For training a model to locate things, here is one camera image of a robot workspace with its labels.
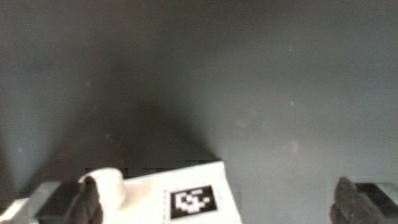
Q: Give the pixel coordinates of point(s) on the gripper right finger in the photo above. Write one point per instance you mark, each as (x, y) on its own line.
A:
(365, 203)

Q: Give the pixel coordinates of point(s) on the white drawer without knob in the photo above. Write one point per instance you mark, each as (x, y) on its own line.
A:
(174, 197)

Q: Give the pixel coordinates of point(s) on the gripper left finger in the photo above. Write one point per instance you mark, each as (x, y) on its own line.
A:
(61, 204)

